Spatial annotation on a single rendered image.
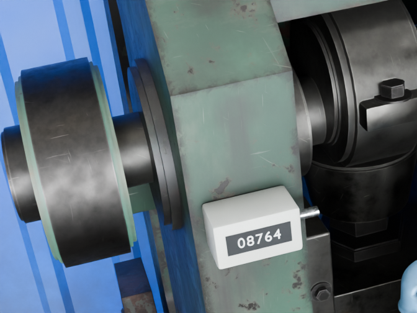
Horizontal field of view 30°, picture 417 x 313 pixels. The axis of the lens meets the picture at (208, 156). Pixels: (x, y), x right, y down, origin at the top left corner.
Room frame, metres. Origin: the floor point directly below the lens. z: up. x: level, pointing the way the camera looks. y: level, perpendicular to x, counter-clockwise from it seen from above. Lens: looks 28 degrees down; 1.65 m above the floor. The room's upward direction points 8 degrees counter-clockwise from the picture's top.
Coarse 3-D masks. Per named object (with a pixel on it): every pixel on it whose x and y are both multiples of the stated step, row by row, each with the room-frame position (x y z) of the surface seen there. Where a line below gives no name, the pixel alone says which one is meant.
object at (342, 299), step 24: (408, 216) 0.71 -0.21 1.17; (336, 240) 0.67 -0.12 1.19; (360, 240) 0.66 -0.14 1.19; (384, 240) 0.65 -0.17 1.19; (408, 240) 0.67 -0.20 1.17; (336, 264) 0.65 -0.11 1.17; (360, 264) 0.64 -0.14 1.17; (384, 264) 0.64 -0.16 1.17; (408, 264) 0.63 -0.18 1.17; (336, 288) 0.61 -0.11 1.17; (360, 288) 0.60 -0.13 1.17; (384, 288) 0.61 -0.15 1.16; (336, 312) 0.60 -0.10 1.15; (360, 312) 0.60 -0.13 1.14; (384, 312) 0.61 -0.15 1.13
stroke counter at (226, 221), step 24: (264, 192) 0.53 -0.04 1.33; (288, 192) 0.53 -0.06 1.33; (216, 216) 0.51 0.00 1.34; (240, 216) 0.50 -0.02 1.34; (264, 216) 0.50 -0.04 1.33; (288, 216) 0.50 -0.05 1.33; (312, 216) 0.52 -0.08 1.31; (216, 240) 0.49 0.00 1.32; (240, 240) 0.50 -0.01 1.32; (264, 240) 0.50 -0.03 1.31; (288, 240) 0.50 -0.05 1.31; (240, 264) 0.50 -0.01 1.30
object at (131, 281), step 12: (120, 264) 1.15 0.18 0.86; (132, 264) 1.14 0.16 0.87; (120, 276) 1.09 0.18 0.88; (132, 276) 1.08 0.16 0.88; (144, 276) 1.07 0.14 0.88; (120, 288) 1.04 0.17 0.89; (132, 288) 1.03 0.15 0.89; (144, 288) 1.03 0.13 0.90; (132, 300) 1.00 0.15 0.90; (144, 300) 1.00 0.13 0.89; (132, 312) 0.98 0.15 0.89; (144, 312) 0.98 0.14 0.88; (156, 312) 0.98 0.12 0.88
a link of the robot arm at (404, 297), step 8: (416, 264) 0.53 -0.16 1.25; (408, 272) 0.52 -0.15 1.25; (416, 272) 0.52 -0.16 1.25; (408, 280) 0.51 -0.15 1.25; (416, 280) 0.51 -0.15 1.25; (408, 288) 0.50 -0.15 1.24; (416, 288) 0.50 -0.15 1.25; (400, 296) 0.52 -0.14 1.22; (408, 296) 0.50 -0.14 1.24; (416, 296) 0.49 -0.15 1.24; (400, 304) 0.51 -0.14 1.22; (408, 304) 0.50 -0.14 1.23; (416, 304) 0.49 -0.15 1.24; (400, 312) 0.52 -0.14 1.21; (408, 312) 0.50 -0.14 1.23; (416, 312) 0.49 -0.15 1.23
